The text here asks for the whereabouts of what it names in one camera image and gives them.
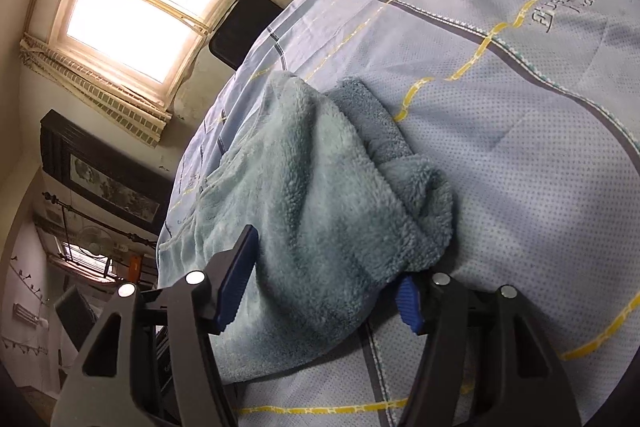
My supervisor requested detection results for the blue-grey fleece jacket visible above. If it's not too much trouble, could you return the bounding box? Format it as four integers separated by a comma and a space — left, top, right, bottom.
156, 71, 455, 383

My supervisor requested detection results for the light blue plaid blanket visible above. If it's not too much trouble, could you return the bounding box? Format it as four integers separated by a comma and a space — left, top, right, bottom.
156, 0, 640, 427

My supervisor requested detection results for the small side window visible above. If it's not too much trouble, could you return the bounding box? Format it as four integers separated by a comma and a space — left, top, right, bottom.
47, 239, 127, 282

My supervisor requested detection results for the beige checked curtain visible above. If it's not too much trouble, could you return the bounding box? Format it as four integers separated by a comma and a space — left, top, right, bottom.
20, 34, 174, 148

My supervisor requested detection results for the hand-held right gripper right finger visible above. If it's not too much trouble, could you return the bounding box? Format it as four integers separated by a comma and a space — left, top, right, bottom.
395, 272, 583, 427

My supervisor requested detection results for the dark framed painting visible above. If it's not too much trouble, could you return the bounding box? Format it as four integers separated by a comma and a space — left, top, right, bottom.
40, 109, 174, 229

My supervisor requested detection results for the black coat rack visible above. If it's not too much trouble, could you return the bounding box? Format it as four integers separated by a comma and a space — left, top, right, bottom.
42, 191, 162, 249

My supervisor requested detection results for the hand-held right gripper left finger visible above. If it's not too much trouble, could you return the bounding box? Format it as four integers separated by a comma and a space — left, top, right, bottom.
50, 223, 261, 427

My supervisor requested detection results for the white standing fan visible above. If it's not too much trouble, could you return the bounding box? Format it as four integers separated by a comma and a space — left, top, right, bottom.
75, 224, 119, 259

